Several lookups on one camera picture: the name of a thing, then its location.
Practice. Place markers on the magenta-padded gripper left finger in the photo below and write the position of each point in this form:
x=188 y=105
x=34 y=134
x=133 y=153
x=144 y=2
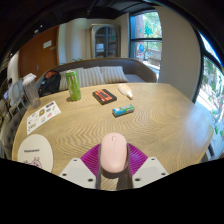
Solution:
x=80 y=171

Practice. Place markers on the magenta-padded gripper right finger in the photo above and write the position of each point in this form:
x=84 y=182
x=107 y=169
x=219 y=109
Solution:
x=146 y=170

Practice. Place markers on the pink computer mouse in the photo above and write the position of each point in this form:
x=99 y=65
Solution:
x=114 y=153

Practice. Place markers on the white round hippo mouse pad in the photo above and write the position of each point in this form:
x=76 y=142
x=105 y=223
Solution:
x=35 y=151

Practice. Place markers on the small teal pack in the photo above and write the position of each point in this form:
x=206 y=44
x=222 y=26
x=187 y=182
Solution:
x=123 y=110

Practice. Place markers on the white sticker sheet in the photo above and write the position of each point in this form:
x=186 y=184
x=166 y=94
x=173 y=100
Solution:
x=43 y=116

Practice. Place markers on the black and orange box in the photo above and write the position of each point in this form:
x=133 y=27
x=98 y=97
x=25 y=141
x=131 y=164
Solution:
x=104 y=96

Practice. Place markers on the grey tufted chair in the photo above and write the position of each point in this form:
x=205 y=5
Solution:
x=8 y=133

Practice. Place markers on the white plastic tube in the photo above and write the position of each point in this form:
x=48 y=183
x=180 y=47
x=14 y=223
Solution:
x=125 y=90

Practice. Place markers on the green drink can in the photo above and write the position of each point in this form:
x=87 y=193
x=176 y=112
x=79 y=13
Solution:
x=73 y=86

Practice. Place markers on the striped cushion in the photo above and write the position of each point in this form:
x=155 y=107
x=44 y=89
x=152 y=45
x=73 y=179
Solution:
x=115 y=74
x=63 y=81
x=91 y=76

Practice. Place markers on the clear tumbler with white lid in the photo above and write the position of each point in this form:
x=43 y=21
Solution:
x=32 y=91

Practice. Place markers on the black backpack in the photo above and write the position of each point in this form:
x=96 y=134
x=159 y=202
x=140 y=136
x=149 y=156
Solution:
x=49 y=83

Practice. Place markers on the black-framed window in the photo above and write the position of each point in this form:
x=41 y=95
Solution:
x=146 y=40
x=210 y=96

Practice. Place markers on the white chair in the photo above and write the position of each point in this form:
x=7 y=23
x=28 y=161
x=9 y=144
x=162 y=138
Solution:
x=16 y=93

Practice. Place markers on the brown curved sofa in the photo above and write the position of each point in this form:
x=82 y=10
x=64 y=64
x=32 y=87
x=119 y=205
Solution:
x=140 y=68

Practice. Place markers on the brown wooden door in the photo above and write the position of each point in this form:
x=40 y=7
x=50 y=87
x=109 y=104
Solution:
x=36 y=56

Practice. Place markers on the arched glass-door cabinet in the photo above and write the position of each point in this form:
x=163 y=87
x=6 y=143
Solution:
x=105 y=41

